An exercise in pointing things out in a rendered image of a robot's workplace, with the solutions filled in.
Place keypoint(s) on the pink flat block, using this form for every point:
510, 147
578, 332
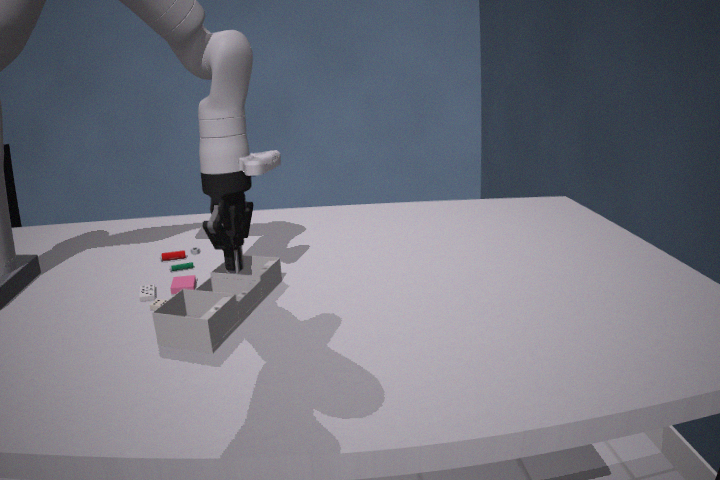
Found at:
186, 282

